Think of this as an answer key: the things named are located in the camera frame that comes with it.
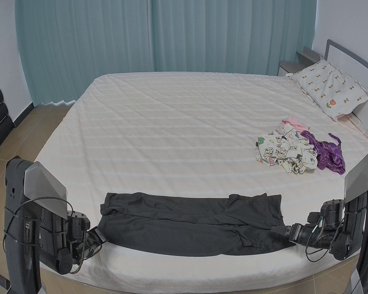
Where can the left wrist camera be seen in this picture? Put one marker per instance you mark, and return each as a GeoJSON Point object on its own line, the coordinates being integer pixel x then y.
{"type": "Point", "coordinates": [79, 225]}

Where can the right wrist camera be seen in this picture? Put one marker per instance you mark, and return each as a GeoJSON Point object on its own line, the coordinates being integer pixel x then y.
{"type": "Point", "coordinates": [332, 211]}

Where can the bed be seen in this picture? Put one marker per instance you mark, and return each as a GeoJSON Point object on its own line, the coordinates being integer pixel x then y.
{"type": "Point", "coordinates": [171, 118]}

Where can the white printed pillow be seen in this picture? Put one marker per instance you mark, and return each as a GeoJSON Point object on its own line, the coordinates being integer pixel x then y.
{"type": "Point", "coordinates": [328, 87]}

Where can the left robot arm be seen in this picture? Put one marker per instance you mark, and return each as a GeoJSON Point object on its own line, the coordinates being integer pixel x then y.
{"type": "Point", "coordinates": [18, 213]}

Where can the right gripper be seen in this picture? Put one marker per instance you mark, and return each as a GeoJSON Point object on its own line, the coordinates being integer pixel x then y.
{"type": "Point", "coordinates": [297, 234]}

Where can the black T-shirt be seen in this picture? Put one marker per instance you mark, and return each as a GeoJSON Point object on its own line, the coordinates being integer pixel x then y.
{"type": "Point", "coordinates": [187, 225]}

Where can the white printed pyjama garment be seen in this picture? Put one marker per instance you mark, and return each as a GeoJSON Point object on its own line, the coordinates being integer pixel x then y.
{"type": "Point", "coordinates": [285, 152]}

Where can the black power adapter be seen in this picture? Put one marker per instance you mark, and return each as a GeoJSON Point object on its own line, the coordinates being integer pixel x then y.
{"type": "Point", "coordinates": [0, 279]}

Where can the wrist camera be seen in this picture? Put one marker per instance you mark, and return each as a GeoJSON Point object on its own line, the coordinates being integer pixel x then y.
{"type": "Point", "coordinates": [332, 211]}
{"type": "Point", "coordinates": [79, 225]}

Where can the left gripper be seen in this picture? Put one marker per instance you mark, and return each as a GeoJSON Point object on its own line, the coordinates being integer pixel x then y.
{"type": "Point", "coordinates": [99, 235]}

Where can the grey bedside table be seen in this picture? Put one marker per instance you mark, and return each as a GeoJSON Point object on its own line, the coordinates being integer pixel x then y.
{"type": "Point", "coordinates": [289, 67]}

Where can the pink garment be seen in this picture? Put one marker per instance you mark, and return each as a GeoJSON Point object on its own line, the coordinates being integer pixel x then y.
{"type": "Point", "coordinates": [293, 122]}

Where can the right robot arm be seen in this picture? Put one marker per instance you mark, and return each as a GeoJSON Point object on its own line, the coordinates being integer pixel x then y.
{"type": "Point", "coordinates": [358, 222]}

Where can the purple garment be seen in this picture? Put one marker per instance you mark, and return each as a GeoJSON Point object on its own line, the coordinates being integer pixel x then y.
{"type": "Point", "coordinates": [331, 156]}

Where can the blue-green curtain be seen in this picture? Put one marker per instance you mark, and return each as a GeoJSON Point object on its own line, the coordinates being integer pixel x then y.
{"type": "Point", "coordinates": [233, 26]}
{"type": "Point", "coordinates": [86, 38]}

